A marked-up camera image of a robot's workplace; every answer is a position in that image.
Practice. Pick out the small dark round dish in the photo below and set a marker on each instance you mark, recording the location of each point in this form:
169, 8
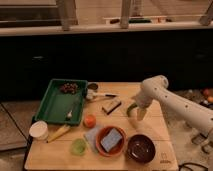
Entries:
93, 86

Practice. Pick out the dark wooden block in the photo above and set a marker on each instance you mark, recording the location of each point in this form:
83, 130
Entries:
110, 107

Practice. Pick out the orange tomato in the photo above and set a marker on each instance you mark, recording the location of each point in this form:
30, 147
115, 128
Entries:
89, 121

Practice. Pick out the blue sponge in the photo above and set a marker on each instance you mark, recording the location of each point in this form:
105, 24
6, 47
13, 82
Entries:
111, 140

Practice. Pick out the small metal spoon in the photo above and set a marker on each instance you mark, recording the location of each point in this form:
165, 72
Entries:
69, 114

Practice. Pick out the orange terracotta bowl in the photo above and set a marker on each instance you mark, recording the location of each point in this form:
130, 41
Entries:
115, 151

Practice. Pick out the small green cup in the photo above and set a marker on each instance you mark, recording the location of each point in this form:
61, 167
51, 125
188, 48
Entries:
78, 147

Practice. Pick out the bunch of dark grapes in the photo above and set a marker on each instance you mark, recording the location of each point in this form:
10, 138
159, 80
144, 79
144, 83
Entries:
69, 88

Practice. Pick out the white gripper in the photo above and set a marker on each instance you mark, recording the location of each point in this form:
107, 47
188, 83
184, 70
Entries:
143, 101

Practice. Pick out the grey-blue cloth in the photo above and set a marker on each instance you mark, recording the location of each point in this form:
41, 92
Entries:
90, 137

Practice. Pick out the dark purple bowl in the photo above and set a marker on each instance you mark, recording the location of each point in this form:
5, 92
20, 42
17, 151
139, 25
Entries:
141, 148

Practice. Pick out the white cup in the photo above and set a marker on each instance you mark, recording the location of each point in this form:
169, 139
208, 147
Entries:
39, 130

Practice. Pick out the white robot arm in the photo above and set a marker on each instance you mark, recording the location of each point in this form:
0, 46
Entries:
156, 88

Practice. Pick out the green pepper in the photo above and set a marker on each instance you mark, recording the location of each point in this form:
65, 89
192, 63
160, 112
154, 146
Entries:
130, 108

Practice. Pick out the green plastic tray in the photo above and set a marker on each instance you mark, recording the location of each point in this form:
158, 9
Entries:
55, 105

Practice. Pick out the yellow wooden-handled tool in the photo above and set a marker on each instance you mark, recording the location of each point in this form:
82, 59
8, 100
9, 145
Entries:
62, 130

